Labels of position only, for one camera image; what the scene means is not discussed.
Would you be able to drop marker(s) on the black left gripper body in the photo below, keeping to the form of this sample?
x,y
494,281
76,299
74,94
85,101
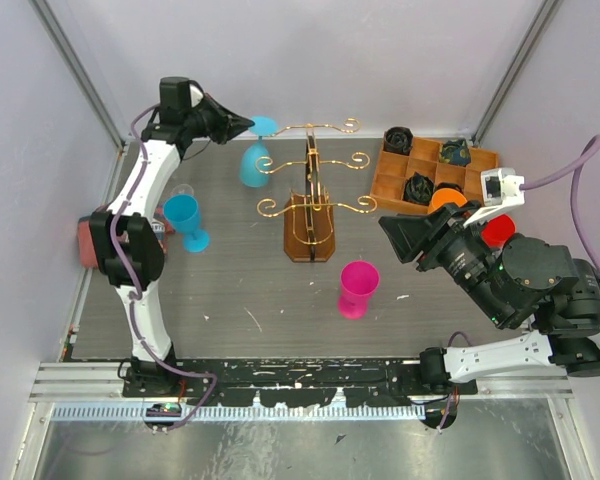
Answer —
x,y
211,121

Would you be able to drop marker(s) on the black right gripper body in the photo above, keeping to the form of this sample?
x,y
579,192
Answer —
x,y
452,241

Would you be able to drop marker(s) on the blue wine glass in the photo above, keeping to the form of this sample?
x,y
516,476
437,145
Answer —
x,y
183,213
251,173

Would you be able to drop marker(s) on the orange wine glass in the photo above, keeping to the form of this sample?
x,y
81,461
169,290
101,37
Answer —
x,y
444,196

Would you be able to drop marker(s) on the red wine glass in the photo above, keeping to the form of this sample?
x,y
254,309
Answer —
x,y
498,231

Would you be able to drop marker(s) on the pink wine glass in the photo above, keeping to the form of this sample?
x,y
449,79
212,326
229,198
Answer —
x,y
359,281

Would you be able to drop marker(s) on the clear wine glass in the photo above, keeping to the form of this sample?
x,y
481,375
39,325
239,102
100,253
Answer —
x,y
182,189

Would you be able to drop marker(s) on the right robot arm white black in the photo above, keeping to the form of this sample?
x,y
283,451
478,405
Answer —
x,y
526,280

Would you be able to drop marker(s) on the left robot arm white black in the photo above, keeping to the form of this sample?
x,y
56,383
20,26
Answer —
x,y
128,252

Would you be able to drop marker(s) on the dark rolled cloth front left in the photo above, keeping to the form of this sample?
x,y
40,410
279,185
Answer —
x,y
418,189

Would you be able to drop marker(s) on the dark rolled cloth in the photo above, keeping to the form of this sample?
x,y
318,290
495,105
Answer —
x,y
398,140
418,189
449,185
455,152

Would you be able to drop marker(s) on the dark rolled cloth front right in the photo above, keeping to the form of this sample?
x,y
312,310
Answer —
x,y
449,185

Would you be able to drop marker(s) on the wooden compartment tray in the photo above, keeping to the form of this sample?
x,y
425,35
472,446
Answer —
x,y
392,171

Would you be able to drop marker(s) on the dark rolled cloth rear right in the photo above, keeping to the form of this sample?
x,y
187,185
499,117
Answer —
x,y
455,152

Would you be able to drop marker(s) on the dark rolled cloth rear left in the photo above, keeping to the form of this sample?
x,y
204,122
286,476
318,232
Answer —
x,y
398,140

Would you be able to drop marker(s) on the colourful packet under left gripper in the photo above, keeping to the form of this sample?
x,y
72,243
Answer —
x,y
161,227

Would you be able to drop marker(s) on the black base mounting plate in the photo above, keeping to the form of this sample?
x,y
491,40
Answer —
x,y
300,382

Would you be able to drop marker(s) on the gold wire glass rack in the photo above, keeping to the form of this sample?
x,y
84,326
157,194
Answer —
x,y
309,230

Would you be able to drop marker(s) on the white slotted cable duct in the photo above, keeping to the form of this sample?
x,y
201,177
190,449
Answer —
x,y
171,412

